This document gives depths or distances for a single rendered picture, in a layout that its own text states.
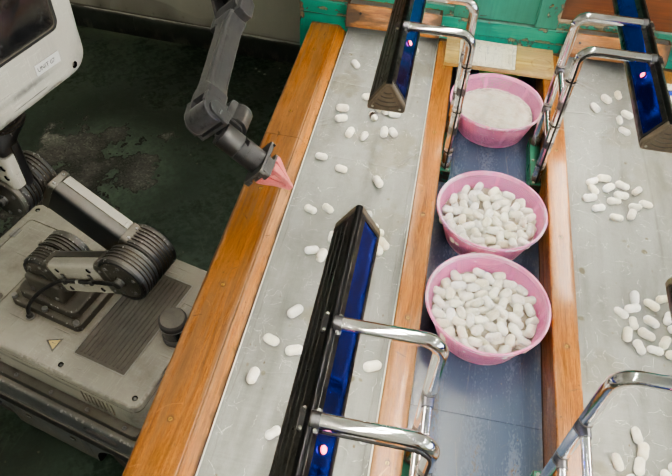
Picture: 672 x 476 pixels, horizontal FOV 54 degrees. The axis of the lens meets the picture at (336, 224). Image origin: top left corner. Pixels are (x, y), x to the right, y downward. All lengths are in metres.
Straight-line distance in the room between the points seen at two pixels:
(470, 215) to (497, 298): 0.25
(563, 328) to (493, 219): 0.34
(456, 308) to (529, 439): 0.30
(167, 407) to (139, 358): 0.43
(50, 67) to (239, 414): 0.74
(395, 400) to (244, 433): 0.29
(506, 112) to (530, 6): 0.36
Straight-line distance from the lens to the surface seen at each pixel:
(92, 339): 1.77
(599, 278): 1.60
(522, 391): 1.45
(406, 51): 1.51
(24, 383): 1.89
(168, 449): 1.26
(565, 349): 1.42
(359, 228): 1.06
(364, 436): 0.86
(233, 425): 1.29
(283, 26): 3.31
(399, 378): 1.31
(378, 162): 1.73
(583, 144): 1.94
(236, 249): 1.49
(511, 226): 1.63
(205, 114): 1.39
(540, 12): 2.16
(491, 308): 1.47
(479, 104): 1.98
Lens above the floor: 1.90
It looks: 48 degrees down
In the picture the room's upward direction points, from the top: 3 degrees clockwise
